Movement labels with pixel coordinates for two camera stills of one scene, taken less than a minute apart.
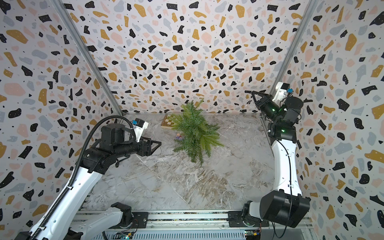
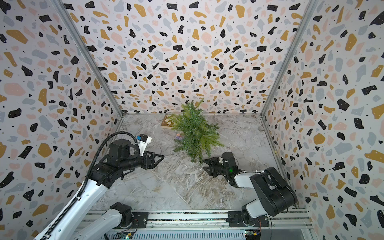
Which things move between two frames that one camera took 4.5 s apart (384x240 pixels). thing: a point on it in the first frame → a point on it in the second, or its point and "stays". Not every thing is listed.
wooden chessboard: x=168 y=121 stays
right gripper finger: x=253 y=93 → x=209 y=171
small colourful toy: x=179 y=137 stays
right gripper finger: x=256 y=92 → x=212 y=161
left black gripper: x=148 y=151 → x=147 y=165
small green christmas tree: x=198 y=136 stays
